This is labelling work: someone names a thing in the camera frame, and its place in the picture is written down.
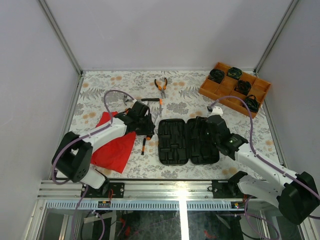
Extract aluminium frame rail front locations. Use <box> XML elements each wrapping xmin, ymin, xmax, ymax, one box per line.
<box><xmin>37</xmin><ymin>179</ymin><xmax>247</xmax><ymax>211</ymax></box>

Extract orange handled pliers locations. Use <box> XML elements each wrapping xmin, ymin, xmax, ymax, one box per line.
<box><xmin>154</xmin><ymin>77</ymin><xmax>168</xmax><ymax>99</ymax></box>

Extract red cloth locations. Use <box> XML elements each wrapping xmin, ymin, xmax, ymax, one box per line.
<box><xmin>90</xmin><ymin>111</ymin><xmax>138</xmax><ymax>174</ymax></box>

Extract rolled dark strap middle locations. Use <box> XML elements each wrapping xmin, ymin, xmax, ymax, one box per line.
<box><xmin>234</xmin><ymin>79</ymin><xmax>252</xmax><ymax>95</ymax></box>

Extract small orange tipped precision screwdriver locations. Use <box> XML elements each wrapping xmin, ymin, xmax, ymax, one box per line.
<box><xmin>159</xmin><ymin>98</ymin><xmax>163</xmax><ymax>118</ymax></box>

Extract black orange screwdriver large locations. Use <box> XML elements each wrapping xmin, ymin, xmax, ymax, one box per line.
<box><xmin>146</xmin><ymin>135</ymin><xmax>153</xmax><ymax>141</ymax></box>

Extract small hammer black grip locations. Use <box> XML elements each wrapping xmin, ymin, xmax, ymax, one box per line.
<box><xmin>123</xmin><ymin>94</ymin><xmax>162</xmax><ymax>105</ymax></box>

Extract rolled green strap right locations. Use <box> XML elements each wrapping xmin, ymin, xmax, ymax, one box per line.
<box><xmin>241</xmin><ymin>94</ymin><xmax>261</xmax><ymax>112</ymax></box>

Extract orange wooden divided tray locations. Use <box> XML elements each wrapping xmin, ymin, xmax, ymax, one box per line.
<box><xmin>198</xmin><ymin>62</ymin><xmax>272</xmax><ymax>118</ymax></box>

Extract rolled dark strap top-left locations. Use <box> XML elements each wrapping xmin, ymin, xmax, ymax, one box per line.
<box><xmin>209</xmin><ymin>68</ymin><xmax>225</xmax><ymax>83</ymax></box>

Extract rolled green strap top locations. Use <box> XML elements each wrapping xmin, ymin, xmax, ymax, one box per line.
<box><xmin>226</xmin><ymin>66</ymin><xmax>243</xmax><ymax>80</ymax></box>

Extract rolled green strap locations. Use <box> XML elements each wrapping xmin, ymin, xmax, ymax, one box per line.
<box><xmin>226</xmin><ymin>66</ymin><xmax>243</xmax><ymax>80</ymax></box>
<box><xmin>241</xmin><ymin>94</ymin><xmax>261</xmax><ymax>112</ymax></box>

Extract black plastic tool case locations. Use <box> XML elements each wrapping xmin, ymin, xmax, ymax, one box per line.
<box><xmin>157</xmin><ymin>116</ymin><xmax>220</xmax><ymax>166</ymax></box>

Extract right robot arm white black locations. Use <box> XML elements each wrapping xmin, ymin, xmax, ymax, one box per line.
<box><xmin>204</xmin><ymin>114</ymin><xmax>320</xmax><ymax>225</ymax></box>

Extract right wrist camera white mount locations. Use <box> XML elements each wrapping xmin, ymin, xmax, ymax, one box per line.
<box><xmin>207</xmin><ymin>106</ymin><xmax>223</xmax><ymax>117</ymax></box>

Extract small black orange screwdriver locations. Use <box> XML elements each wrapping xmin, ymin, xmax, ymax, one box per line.
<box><xmin>141</xmin><ymin>137</ymin><xmax>147</xmax><ymax>156</ymax></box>

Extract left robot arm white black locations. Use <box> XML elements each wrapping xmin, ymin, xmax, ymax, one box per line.
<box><xmin>51</xmin><ymin>101</ymin><xmax>155</xmax><ymax>198</ymax></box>

